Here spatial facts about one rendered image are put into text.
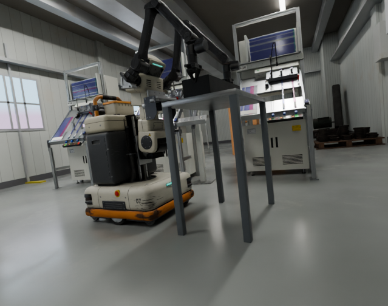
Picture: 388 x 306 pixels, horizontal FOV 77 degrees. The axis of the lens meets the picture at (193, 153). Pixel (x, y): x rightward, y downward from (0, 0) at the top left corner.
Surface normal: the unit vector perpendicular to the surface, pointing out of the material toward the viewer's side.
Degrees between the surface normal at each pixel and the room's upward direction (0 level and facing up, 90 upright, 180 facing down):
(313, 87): 90
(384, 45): 90
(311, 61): 90
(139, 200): 90
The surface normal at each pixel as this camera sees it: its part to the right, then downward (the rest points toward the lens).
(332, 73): -0.37, 0.11
